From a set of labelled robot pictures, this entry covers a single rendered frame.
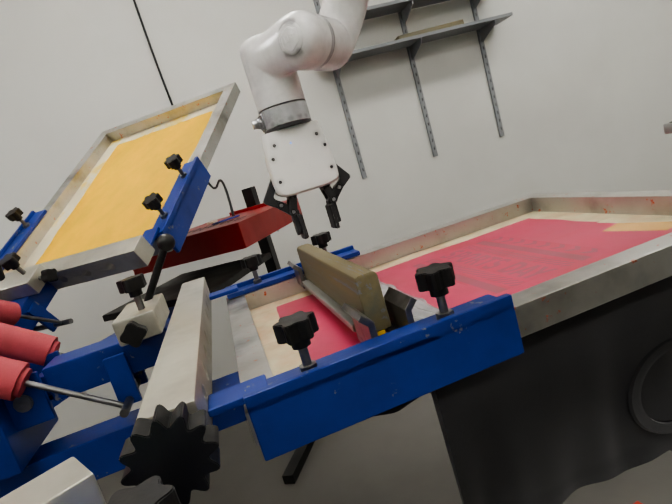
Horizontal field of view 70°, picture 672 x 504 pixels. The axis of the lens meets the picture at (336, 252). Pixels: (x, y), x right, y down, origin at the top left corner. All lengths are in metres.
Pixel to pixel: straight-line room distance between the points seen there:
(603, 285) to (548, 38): 3.07
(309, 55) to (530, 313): 0.43
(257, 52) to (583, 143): 3.13
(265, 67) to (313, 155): 0.14
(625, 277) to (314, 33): 0.49
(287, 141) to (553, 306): 0.42
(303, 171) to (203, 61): 2.15
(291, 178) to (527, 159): 2.79
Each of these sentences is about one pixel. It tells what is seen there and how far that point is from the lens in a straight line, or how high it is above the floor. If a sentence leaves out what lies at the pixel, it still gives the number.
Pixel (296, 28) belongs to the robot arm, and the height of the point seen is 1.38.
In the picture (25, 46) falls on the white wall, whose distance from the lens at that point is 2.98.
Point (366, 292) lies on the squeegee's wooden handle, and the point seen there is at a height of 1.04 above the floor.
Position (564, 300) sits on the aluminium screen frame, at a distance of 0.61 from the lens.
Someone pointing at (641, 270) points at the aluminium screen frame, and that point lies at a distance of 0.68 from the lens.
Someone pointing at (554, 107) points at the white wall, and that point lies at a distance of 3.57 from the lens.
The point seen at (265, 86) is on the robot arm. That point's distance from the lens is 0.74.
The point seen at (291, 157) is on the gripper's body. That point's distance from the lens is 0.73.
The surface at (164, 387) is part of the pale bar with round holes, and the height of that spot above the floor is 1.04.
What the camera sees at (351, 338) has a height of 0.95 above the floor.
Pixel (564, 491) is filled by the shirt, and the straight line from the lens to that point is 0.83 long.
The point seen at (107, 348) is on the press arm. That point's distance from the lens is 0.76.
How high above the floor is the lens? 1.20
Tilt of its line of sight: 10 degrees down
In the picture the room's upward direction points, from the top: 16 degrees counter-clockwise
